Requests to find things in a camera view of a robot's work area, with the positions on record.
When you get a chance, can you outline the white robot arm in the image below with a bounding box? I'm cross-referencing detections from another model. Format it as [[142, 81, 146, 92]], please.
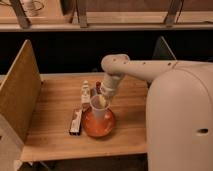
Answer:
[[101, 54, 213, 171]]

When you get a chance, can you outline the orange ceramic bowl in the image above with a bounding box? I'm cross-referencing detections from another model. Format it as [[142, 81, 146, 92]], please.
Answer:
[[81, 108, 116, 138]]

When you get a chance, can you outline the red and blue toy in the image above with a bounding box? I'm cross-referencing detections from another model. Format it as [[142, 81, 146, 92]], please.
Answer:
[[92, 81, 102, 96]]

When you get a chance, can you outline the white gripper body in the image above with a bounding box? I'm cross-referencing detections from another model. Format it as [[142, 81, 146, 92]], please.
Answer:
[[100, 73, 124, 98]]

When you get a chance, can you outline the white cup on shelf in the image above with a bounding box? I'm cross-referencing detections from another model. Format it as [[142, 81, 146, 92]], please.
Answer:
[[23, 0, 38, 17]]

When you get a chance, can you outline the white bottle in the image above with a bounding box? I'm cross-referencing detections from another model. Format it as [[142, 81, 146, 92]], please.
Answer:
[[81, 80, 91, 104]]

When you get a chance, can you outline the white ceramic cup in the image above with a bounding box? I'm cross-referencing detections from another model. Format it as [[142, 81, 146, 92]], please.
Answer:
[[90, 94, 109, 121]]

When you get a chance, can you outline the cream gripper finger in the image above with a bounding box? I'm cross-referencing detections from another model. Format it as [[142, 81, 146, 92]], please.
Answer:
[[99, 95, 108, 107]]

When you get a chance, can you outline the dark snack bar packet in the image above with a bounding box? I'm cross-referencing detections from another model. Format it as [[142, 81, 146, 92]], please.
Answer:
[[69, 109, 82, 135]]

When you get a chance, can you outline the left wooden divider board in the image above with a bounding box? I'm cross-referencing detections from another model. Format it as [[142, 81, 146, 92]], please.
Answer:
[[0, 40, 41, 146]]

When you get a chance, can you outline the right divider board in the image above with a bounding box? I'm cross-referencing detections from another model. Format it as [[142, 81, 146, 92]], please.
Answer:
[[152, 36, 176, 60]]

